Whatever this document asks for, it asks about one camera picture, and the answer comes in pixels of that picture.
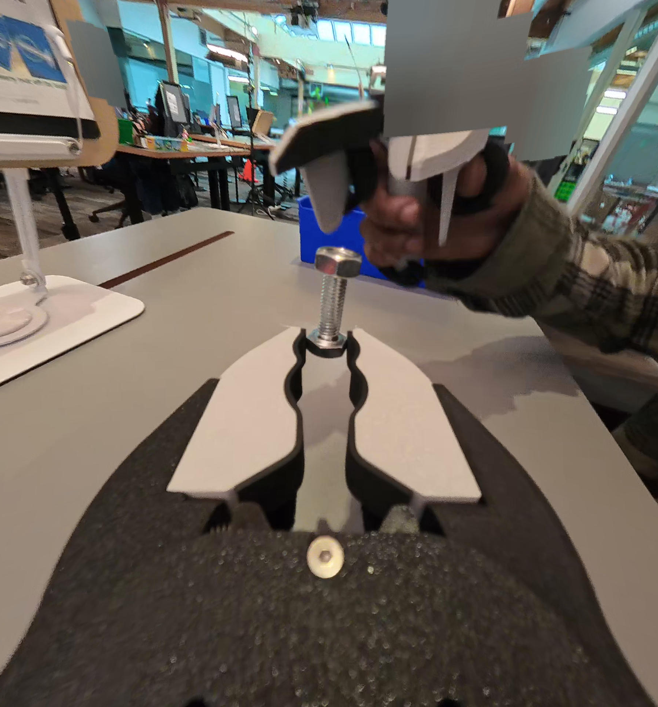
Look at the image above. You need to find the steel hex nut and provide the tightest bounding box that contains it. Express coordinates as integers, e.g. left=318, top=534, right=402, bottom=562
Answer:
left=305, top=330, right=352, bottom=360

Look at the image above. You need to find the drinks fridge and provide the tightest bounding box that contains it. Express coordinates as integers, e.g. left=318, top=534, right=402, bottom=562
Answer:
left=552, top=138, right=601, bottom=202

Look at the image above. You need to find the blue plastic bin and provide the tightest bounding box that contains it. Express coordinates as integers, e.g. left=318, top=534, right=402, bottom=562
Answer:
left=298, top=195, right=426, bottom=288

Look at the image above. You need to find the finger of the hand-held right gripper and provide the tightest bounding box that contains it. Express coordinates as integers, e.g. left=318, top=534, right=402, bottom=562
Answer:
left=268, top=101, right=386, bottom=234
left=387, top=128, right=493, bottom=248

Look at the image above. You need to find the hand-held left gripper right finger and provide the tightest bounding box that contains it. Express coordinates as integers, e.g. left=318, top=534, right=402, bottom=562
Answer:
left=344, top=327, right=483, bottom=532

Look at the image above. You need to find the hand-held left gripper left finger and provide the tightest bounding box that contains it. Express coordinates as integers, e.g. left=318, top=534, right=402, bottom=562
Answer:
left=166, top=326, right=307, bottom=531

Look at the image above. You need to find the person's right hand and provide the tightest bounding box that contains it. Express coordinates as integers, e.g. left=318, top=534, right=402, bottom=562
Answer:
left=360, top=141, right=531, bottom=268

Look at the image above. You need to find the acrylic sign stand white base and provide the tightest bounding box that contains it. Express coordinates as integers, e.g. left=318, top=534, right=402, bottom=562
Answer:
left=0, top=0, right=146, bottom=395

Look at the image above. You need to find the wooden-top office desk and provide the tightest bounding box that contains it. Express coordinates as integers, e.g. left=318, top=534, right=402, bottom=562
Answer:
left=116, top=141, right=252, bottom=222

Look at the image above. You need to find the person's right forearm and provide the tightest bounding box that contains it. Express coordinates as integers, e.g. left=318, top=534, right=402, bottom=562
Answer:
left=428, top=166, right=658, bottom=368

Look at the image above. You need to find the steel hex bolt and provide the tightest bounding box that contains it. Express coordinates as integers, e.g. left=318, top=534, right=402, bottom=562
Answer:
left=313, top=247, right=363, bottom=346

